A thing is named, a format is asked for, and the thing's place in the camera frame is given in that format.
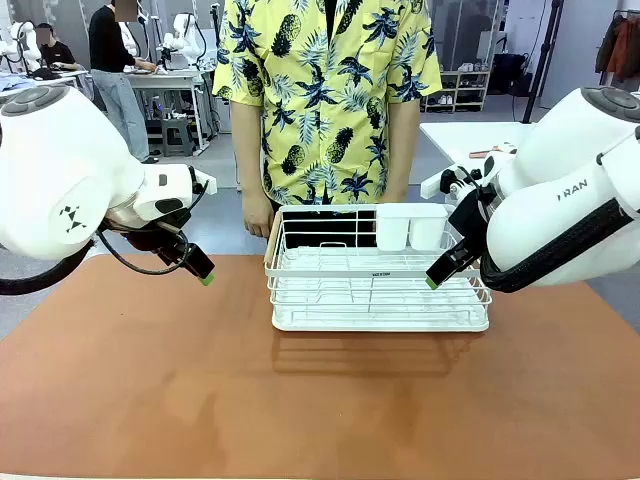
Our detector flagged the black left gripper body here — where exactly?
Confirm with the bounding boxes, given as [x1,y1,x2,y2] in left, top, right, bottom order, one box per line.
[125,221,192,267]

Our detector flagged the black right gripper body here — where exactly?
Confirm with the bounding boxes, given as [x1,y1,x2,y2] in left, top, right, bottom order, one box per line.
[447,191,495,252]

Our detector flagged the white wire dish rack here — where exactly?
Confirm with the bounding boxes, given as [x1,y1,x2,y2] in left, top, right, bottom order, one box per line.
[263,203,493,333]

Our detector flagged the person's right forearm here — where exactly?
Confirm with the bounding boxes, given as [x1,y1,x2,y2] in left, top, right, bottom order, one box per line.
[230,98,267,199]

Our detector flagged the person's left forearm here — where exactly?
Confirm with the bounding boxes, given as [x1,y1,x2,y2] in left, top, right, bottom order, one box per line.
[383,97,422,204]

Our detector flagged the person's right hand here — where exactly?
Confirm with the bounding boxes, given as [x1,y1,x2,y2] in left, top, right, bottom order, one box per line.
[242,191,276,239]

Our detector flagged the white plastic cutlery holder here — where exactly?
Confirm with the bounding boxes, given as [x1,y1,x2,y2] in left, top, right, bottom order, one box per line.
[375,203,449,252]

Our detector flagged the red white tool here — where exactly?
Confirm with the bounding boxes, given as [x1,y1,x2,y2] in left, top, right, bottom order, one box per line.
[468,141,520,160]

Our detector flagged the large white table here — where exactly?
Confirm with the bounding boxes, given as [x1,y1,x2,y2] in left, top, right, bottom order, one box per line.
[419,121,540,174]

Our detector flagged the grey step stool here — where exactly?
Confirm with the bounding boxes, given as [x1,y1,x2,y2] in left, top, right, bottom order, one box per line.
[159,116,196,158]

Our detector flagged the wooden shoe rack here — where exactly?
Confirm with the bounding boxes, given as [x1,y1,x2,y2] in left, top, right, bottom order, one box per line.
[421,68,492,114]

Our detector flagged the black trousers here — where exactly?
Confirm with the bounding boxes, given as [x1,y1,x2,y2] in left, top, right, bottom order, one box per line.
[269,197,377,249]

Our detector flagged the white background workbench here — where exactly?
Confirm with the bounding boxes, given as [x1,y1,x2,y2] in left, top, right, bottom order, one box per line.
[122,68,214,152]

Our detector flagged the black tripod stand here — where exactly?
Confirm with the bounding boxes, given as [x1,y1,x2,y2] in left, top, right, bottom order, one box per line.
[521,0,567,126]

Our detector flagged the standing person black top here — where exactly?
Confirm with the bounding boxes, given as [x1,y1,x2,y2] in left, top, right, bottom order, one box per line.
[88,0,161,165]

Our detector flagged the person in yellow shirt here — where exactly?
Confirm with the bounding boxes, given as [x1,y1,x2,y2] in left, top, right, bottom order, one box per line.
[212,0,444,207]

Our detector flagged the seated person black shirt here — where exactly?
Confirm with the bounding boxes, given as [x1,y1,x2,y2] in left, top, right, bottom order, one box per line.
[33,22,82,72]

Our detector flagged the hanging dark clothes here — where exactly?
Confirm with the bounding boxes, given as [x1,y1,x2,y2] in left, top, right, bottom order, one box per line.
[594,8,640,85]

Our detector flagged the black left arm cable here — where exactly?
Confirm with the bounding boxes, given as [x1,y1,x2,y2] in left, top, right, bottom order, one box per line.
[0,179,211,296]

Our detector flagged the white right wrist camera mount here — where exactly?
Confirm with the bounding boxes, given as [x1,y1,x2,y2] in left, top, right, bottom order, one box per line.
[420,163,485,202]

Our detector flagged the black right arm cable sleeve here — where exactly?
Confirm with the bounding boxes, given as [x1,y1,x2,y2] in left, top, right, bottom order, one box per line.
[478,196,640,295]

